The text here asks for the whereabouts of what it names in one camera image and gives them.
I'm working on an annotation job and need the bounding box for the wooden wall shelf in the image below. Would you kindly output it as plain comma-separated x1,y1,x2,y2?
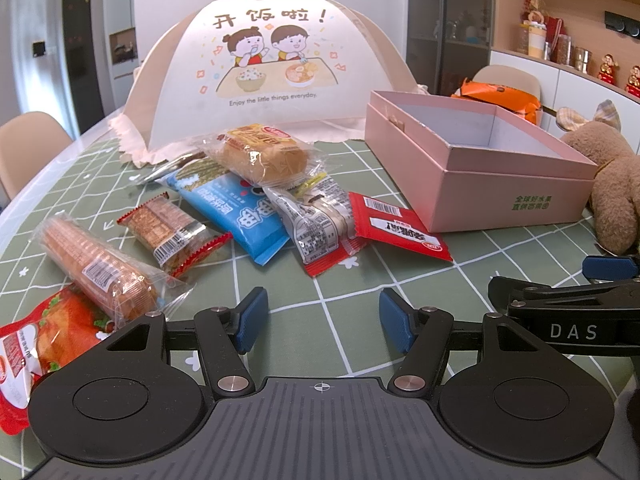
491,0,639,92

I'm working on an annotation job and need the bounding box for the beige chair right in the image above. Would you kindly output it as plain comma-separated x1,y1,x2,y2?
473,65,541,99

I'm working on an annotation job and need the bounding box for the brown plush toy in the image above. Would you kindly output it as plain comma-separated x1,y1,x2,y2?
555,100,640,255

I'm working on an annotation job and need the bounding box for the pink cardboard box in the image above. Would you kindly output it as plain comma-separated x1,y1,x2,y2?
364,91,597,233

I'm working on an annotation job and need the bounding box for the blue snack bag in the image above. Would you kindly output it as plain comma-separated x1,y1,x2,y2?
157,157,290,266

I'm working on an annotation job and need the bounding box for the beige chair left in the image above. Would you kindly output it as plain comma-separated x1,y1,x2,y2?
0,112,73,200

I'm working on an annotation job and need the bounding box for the glass display cabinet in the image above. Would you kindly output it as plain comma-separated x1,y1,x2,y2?
407,0,494,96

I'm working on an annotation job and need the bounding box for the white sideboard cabinet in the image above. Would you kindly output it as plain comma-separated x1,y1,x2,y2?
490,50,639,153

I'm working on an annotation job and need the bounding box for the brown wafer snack packet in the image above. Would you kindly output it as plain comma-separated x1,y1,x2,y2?
117,192,232,278

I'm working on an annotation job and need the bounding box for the orange pouch bag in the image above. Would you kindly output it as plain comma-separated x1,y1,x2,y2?
451,79,542,126

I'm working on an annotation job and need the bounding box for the red chicken snack pouch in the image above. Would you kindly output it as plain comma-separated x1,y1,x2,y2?
0,285,115,436

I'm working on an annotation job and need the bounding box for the white folding food cover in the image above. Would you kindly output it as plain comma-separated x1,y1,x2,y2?
110,0,421,167

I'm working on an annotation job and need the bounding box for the metal tin can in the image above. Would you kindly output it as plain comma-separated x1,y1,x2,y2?
572,47,591,74

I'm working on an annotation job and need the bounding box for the packaged bread bun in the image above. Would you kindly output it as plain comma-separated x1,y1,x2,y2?
194,124,324,188

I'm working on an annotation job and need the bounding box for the red figurine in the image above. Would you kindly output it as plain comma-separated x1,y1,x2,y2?
598,53,620,86
625,65,640,99

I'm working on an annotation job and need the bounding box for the silver red snack packet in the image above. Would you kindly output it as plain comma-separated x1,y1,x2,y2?
264,172,368,278

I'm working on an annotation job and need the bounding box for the small red snack packet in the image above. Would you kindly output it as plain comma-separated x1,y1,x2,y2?
348,192,452,262

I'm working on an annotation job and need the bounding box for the cream lidded jar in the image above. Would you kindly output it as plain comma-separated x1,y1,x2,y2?
527,22,547,58

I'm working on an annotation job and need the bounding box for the beige chair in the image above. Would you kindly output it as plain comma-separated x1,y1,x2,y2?
0,112,73,200
473,65,541,99

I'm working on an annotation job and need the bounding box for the green grid table mat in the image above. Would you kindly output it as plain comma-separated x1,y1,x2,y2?
0,136,640,478

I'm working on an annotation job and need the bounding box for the long biscuit roll pack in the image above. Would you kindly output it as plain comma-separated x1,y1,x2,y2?
34,214,192,327

